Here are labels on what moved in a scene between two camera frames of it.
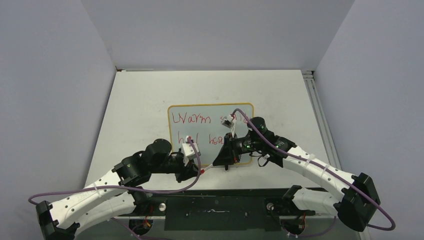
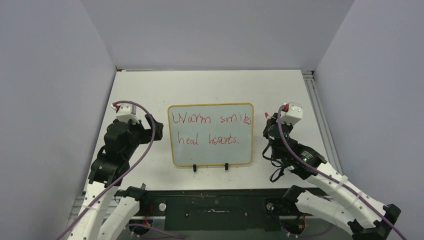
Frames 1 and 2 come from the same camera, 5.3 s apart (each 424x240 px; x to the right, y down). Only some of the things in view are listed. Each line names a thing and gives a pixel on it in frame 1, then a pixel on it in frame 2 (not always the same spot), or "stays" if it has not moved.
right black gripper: x=229 y=153 → x=275 y=117
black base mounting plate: x=218 y=209 stays
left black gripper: x=185 y=172 → x=147 y=132
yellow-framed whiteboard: x=202 y=122 stays
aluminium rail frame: x=308 y=76 stays
